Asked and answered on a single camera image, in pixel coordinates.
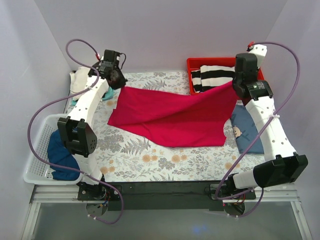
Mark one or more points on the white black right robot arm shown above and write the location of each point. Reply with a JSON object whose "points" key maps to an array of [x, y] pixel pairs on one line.
{"points": [[283, 165]]}

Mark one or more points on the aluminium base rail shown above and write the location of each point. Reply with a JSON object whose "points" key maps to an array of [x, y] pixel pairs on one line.
{"points": [[163, 210]]}

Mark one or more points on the red plastic tray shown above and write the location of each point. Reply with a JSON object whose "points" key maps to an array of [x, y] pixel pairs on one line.
{"points": [[194, 63]]}

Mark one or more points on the white plastic laundry basket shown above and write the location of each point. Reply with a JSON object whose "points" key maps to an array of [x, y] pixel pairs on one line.
{"points": [[38, 172]]}

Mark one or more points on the navy blue shirt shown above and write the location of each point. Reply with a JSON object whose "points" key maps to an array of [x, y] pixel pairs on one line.
{"points": [[57, 154]]}

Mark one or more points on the teal folded shirt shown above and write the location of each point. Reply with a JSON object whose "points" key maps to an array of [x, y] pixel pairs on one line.
{"points": [[108, 95]]}

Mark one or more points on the grey blue folded shirt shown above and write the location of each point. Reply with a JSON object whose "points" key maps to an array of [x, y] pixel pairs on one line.
{"points": [[243, 126]]}

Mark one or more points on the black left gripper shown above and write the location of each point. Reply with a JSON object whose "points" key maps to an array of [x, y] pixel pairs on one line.
{"points": [[118, 81]]}

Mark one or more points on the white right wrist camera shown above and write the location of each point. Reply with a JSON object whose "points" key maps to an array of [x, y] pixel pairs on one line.
{"points": [[260, 51]]}

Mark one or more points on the black white striped shirt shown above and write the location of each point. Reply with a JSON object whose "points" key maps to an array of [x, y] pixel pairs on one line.
{"points": [[211, 76]]}

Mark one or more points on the crimson red t shirt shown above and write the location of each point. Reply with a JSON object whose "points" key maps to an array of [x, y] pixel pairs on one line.
{"points": [[175, 120]]}

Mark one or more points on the floral patterned table mat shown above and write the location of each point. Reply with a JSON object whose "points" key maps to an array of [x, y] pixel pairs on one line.
{"points": [[126, 157]]}

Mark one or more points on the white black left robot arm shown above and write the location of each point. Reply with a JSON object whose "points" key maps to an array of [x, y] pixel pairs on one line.
{"points": [[76, 129]]}

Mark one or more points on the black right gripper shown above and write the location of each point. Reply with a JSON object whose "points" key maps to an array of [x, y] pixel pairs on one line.
{"points": [[238, 89]]}

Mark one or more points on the cream folded shirt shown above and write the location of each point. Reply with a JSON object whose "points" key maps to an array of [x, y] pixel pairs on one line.
{"points": [[78, 79]]}

